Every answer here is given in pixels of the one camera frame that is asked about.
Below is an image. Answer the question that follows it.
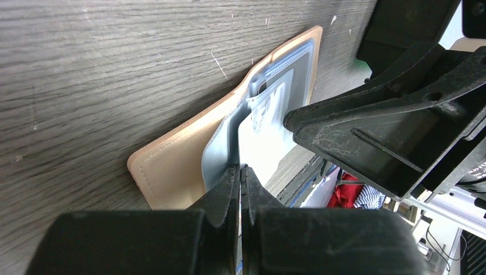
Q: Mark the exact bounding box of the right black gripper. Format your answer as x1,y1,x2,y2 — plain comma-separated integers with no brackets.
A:
284,1,485,200

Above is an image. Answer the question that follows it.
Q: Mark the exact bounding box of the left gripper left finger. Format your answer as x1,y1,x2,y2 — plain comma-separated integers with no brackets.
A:
26,164,240,274

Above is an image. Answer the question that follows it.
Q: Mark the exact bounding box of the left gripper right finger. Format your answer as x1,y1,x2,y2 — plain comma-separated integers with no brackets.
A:
241,166,428,274

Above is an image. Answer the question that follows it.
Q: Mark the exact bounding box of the beige leather card holder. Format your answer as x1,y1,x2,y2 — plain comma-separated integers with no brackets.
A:
127,25,323,210

